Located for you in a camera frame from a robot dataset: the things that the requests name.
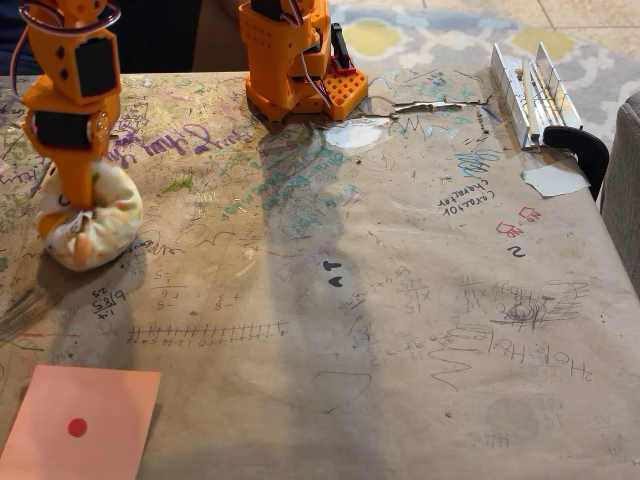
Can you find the plush cat toy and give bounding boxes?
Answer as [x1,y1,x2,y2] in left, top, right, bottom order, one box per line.
[34,157,145,273]

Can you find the pink paper with red dot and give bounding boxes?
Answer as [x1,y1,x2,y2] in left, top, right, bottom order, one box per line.
[0,363,163,480]

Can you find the person's dark blue jeans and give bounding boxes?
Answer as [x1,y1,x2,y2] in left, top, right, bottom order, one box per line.
[0,0,202,77]

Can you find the brown upholstered seat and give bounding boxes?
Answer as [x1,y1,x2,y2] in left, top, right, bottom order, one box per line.
[192,0,251,74]

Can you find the black red table clamp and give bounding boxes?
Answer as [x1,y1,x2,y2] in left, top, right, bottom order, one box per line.
[329,22,357,77]

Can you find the scribbled brown paper table cover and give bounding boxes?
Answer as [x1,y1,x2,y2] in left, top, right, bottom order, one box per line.
[0,64,640,480]

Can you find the grey yellow patterned rug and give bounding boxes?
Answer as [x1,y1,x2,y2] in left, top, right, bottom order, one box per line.
[327,0,640,149]

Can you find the thin wooden stick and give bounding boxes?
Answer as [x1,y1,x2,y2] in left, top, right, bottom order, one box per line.
[521,58,544,141]

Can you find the grey upholstered couch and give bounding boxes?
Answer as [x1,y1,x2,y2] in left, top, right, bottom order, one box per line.
[599,92,640,297]

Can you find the black curved clamp handle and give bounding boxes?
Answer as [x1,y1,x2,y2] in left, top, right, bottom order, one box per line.
[542,124,612,202]

